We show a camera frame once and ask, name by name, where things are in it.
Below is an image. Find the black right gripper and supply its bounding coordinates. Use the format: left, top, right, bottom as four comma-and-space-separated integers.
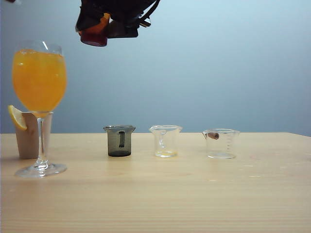
74, 0, 158, 39

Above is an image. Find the amber glass measuring cup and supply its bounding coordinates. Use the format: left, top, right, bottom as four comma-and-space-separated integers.
79, 12, 111, 47

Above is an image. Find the smoky grey measuring cup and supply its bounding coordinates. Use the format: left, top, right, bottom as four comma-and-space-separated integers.
103, 125, 136, 158

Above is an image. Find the plain clear measuring cup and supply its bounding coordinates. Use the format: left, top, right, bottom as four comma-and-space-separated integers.
148, 124, 183, 158

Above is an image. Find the light wooden cup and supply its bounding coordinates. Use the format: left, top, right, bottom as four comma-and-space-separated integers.
15, 112, 53, 160

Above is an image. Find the clear measuring cup printed scale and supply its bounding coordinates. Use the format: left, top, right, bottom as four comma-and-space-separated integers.
201, 128, 241, 160

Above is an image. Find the stemmed wine glass with juice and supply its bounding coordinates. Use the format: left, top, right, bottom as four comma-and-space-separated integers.
11, 40, 68, 179

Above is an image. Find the yellow lemon slice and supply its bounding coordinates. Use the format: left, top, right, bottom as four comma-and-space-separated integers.
7, 104, 28, 132

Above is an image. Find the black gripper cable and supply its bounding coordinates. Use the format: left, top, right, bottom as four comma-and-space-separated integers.
136, 0, 161, 28

